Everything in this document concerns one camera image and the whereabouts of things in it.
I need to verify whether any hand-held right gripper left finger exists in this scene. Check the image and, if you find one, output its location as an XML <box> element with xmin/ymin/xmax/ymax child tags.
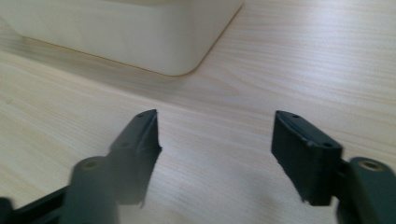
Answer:
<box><xmin>59</xmin><ymin>108</ymin><xmax>163</xmax><ymax>224</ymax></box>

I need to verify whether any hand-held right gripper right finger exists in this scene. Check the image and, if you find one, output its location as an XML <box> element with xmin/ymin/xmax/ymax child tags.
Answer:
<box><xmin>270</xmin><ymin>109</ymin><xmax>396</xmax><ymax>224</ymax></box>

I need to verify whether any cream plastic container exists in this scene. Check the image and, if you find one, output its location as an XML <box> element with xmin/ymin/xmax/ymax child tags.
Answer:
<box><xmin>0</xmin><ymin>0</ymin><xmax>246</xmax><ymax>77</ymax></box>

